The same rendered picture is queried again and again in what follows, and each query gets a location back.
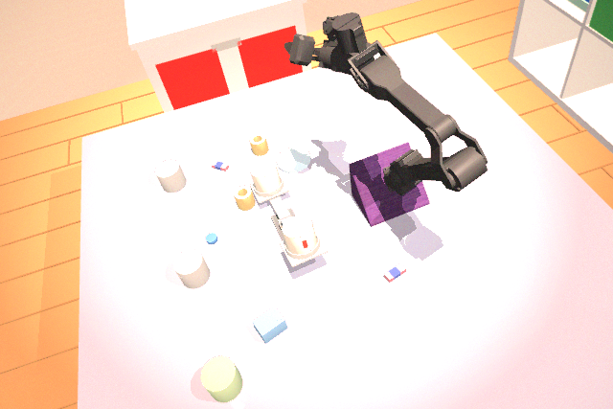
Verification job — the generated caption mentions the pink eraser with blue sleeve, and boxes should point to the pink eraser with blue sleeve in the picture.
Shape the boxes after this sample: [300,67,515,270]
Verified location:
[384,263,406,283]
[211,161,229,171]

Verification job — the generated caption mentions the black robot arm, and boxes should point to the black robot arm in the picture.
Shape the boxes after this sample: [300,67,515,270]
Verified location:
[323,12,488,195]

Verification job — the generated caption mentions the grey cylinder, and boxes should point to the grey cylinder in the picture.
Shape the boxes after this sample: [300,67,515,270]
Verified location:
[173,249,210,289]

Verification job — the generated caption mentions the yellow hollow cylinder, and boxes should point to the yellow hollow cylinder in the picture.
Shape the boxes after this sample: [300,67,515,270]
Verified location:
[234,186,256,211]
[249,133,269,156]

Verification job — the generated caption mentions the small blue disc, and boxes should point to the small blue disc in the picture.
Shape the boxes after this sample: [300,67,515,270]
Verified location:
[206,233,218,244]

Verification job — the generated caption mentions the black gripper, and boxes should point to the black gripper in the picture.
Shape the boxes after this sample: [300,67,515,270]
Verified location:
[284,34,343,73]

